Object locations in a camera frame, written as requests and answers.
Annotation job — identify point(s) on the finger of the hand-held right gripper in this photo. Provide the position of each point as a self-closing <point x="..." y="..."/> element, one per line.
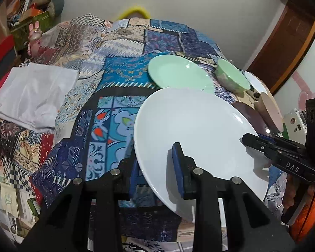
<point x="281" y="143"/>
<point x="257" y="144"/>

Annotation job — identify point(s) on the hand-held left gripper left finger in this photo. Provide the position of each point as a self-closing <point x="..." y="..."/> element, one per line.
<point x="134" y="174"/>

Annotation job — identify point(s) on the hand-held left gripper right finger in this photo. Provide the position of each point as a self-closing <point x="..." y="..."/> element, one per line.
<point x="177" y="170"/>

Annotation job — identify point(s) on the large white plate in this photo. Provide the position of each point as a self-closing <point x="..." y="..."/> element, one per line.
<point x="199" y="120"/>

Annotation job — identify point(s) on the green bowl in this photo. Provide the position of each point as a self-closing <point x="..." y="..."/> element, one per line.
<point x="231" y="74"/>

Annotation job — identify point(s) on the green plate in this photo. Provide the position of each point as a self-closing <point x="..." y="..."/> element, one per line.
<point x="178" y="71"/>

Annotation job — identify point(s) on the person's right hand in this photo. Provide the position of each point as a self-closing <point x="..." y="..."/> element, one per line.
<point x="291" y="191"/>

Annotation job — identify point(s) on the white sewing machine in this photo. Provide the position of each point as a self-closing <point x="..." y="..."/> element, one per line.
<point x="295" y="124"/>

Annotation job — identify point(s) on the purple plate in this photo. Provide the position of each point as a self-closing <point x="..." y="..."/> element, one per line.
<point x="252" y="116"/>

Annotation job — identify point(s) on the pink bowl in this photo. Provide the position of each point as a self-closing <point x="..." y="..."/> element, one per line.
<point x="270" y="110"/>

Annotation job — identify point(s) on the white bowl with dark dots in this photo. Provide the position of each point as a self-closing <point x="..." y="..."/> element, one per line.
<point x="257" y="84"/>

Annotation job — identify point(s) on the patchwork printed blanket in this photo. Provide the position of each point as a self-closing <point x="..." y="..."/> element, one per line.
<point x="115" y="110"/>

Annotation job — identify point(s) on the brown wooden door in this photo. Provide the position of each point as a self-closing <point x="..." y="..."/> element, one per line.
<point x="286" y="44"/>

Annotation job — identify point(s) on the white green printed bag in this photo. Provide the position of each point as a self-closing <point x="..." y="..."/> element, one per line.
<point x="10" y="197"/>

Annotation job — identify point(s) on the white cloth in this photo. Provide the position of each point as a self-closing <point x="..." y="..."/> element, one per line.
<point x="31" y="94"/>

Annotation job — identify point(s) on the pink bunny toy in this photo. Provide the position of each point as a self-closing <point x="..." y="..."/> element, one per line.
<point x="34" y="38"/>

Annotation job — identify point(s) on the red box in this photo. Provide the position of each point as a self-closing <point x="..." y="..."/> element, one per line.
<point x="0" y="52"/>

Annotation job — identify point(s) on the grey stuffed cushion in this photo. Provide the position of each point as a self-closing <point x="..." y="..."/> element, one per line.
<point x="53" y="0"/>

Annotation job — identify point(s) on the pile of cardboard boxes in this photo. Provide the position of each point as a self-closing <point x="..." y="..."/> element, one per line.
<point x="23" y="13"/>

